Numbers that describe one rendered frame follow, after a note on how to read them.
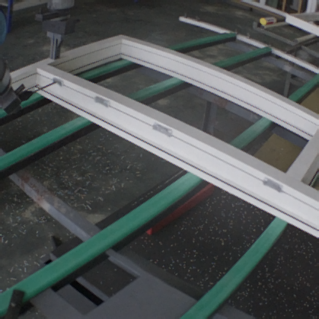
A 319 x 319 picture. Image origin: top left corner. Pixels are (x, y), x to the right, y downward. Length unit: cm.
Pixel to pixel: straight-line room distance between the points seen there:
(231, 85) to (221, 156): 46
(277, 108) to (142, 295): 80
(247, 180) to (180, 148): 18
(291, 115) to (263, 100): 11
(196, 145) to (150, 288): 39
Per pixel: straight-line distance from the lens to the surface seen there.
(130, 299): 70
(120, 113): 107
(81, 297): 105
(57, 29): 130
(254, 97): 133
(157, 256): 114
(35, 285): 69
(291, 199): 90
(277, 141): 169
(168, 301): 70
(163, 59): 148
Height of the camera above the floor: 141
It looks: 32 degrees down
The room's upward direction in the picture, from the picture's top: 8 degrees clockwise
